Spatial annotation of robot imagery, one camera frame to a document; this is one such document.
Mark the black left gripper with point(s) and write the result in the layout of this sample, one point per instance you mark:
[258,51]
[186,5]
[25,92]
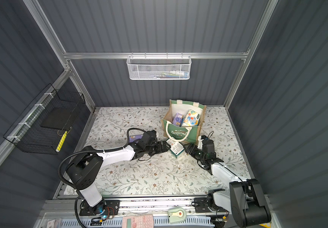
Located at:
[160,147]

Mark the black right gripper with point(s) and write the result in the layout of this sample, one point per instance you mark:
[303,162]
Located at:
[194,151]

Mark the green white box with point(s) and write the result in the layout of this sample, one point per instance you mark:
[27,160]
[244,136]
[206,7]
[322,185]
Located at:
[176,148]

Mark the purple toy camera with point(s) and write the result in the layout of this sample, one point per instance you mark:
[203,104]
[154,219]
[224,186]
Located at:
[178,119]
[133,138]

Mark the cartoon printed tissue pack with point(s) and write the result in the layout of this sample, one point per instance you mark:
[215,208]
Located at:
[191,119]

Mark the purple toy camera front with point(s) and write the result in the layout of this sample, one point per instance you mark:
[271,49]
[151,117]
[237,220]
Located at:
[178,119]

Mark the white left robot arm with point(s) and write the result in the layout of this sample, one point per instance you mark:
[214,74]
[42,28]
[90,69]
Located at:
[80,169]

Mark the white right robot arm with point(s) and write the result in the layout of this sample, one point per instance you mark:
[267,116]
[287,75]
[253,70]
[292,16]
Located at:
[245,200]

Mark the green tape dispenser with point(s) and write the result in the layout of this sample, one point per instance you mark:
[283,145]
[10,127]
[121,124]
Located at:
[176,215]

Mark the pink calculator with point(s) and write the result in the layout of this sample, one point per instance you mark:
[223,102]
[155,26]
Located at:
[142,221]

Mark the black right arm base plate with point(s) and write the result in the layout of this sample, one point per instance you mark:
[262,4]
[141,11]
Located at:
[204,205]

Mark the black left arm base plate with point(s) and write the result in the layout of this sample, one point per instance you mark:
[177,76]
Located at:
[104,208]

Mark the white wire wall basket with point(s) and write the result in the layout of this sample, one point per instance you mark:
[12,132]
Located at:
[156,68]

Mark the black wire wall basket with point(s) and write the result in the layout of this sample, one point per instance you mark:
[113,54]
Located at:
[45,127]

